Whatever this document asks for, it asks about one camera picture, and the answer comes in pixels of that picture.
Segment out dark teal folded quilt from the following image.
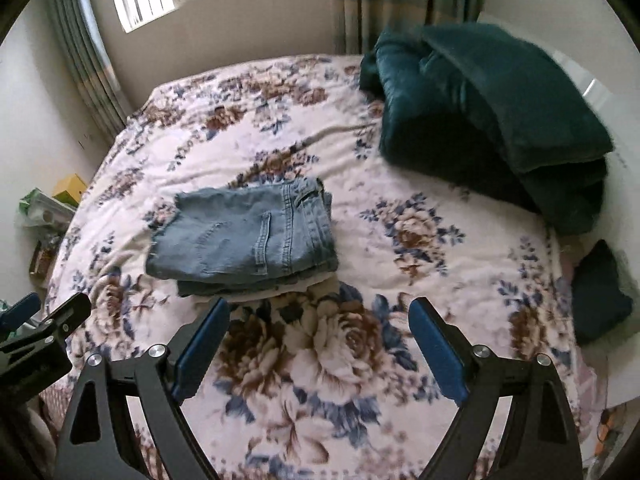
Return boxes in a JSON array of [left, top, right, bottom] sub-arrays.
[[359, 22, 616, 237]]

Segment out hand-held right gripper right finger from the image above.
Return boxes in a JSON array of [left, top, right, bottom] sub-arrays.
[[408, 296, 585, 480]]

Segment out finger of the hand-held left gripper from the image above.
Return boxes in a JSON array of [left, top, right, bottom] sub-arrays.
[[0, 292, 93, 356], [0, 292, 42, 331]]

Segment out dark teal pillow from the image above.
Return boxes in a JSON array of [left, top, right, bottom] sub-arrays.
[[570, 239, 635, 346]]

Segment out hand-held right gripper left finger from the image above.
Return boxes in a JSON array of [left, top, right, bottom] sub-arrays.
[[53, 296, 231, 480]]

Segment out green and white plastic bag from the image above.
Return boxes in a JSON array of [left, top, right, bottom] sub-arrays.
[[19, 187, 78, 233]]

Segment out floral printed blanket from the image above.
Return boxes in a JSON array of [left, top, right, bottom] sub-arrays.
[[37, 54, 608, 480]]

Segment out brown box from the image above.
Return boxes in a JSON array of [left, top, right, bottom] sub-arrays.
[[29, 239, 63, 277]]

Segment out blue denim pants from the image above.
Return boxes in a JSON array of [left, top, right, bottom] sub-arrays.
[[145, 176, 340, 298]]

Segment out green striped curtain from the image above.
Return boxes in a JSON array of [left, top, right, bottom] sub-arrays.
[[42, 0, 135, 133], [327, 0, 488, 56]]

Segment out yellow box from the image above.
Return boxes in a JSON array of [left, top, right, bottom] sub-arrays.
[[52, 174, 89, 207]]

